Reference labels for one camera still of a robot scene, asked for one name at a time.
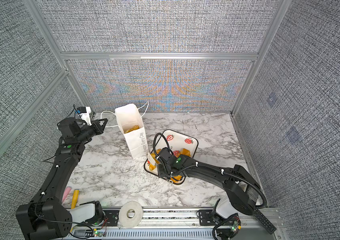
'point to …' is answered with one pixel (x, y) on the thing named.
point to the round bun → (136, 127)
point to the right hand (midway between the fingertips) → (161, 171)
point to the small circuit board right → (234, 227)
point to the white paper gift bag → (130, 121)
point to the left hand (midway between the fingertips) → (107, 119)
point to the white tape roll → (127, 222)
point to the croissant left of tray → (151, 166)
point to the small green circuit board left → (98, 233)
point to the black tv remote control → (266, 224)
